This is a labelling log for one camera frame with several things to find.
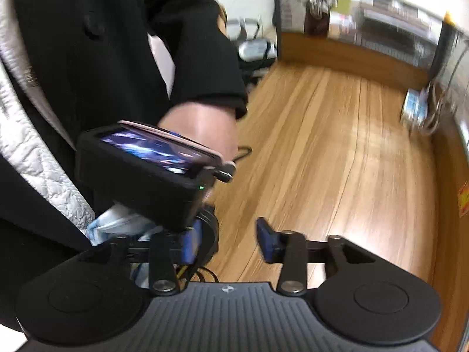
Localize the black braided cable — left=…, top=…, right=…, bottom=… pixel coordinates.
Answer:
left=214, top=146, right=253, bottom=185

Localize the floral white shopping bag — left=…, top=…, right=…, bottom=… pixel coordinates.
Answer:
left=87, top=202, right=164, bottom=288

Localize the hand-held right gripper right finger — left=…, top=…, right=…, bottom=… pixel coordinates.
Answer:
left=255, top=217, right=378, bottom=297

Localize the person's left forearm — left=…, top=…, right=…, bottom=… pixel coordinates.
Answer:
left=145, top=0, right=250, bottom=121

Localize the striped glass desk partition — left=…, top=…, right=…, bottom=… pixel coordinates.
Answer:
left=273, top=0, right=446, bottom=90
left=425, top=22, right=469, bottom=352

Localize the white power strip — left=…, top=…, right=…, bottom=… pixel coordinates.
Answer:
left=401, top=88, right=429, bottom=125

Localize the red and yellow sticker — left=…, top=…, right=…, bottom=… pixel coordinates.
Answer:
left=457, top=185, right=469, bottom=218

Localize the metal frame chair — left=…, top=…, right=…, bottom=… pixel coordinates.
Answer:
left=224, top=16, right=279, bottom=81

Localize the black partition post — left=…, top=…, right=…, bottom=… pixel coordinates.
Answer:
left=429, top=15, right=457, bottom=77

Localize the person's left hand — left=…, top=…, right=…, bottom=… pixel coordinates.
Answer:
left=158, top=101, right=239, bottom=165

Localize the dark red vase with figurine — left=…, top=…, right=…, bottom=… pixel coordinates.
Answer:
left=302, top=0, right=334, bottom=38

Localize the person's white quilted jacket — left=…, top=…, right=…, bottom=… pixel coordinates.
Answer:
left=0, top=0, right=98, bottom=244

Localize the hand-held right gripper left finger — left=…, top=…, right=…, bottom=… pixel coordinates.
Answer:
left=79, top=220, right=204, bottom=296

